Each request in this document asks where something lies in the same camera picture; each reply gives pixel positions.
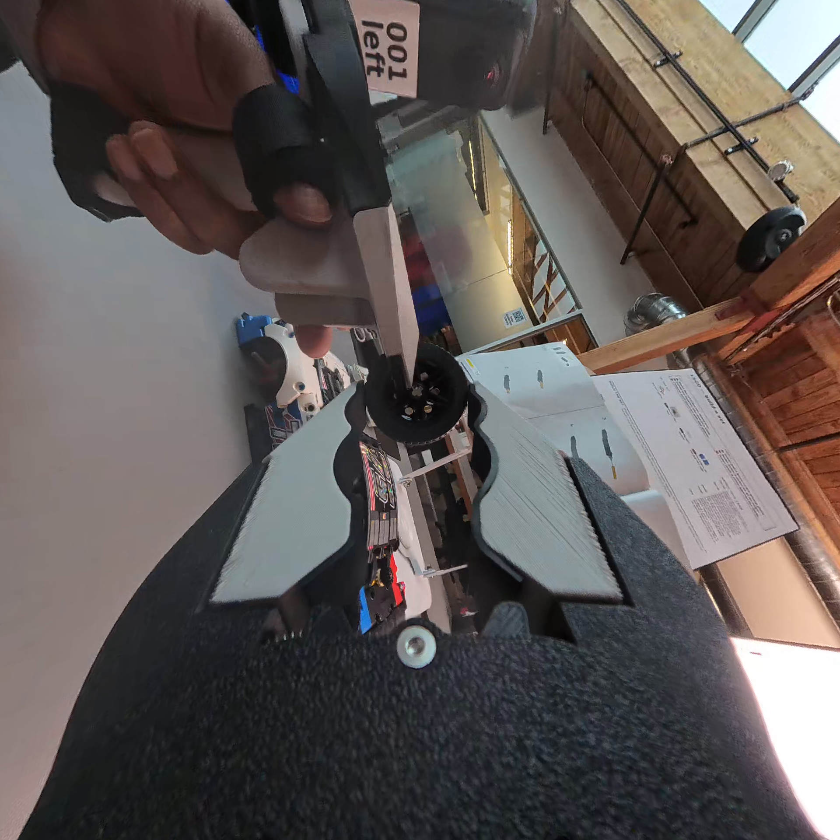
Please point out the white book stand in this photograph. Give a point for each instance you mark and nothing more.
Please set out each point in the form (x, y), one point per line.
(420, 544)

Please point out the open instruction booklet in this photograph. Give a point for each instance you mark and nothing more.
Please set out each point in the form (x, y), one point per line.
(689, 446)

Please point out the glass skylight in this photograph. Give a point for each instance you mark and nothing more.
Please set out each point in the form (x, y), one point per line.
(787, 39)

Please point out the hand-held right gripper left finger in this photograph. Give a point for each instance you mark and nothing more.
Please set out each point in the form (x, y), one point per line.
(289, 518)

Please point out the toy brick race car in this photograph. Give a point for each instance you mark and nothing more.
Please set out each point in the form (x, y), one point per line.
(289, 374)

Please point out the black round ceiling fixture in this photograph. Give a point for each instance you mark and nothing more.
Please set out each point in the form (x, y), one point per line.
(771, 239)

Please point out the black toy car tire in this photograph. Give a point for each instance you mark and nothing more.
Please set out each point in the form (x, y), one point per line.
(453, 374)

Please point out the person's left hand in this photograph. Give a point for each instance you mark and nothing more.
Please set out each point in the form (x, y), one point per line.
(144, 59)

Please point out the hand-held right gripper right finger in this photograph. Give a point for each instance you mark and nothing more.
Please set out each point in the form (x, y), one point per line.
(544, 518)

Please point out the black toy wheel rim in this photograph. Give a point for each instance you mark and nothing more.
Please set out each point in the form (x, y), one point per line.
(417, 400)

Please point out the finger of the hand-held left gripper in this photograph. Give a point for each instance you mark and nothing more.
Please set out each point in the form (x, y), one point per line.
(390, 282)

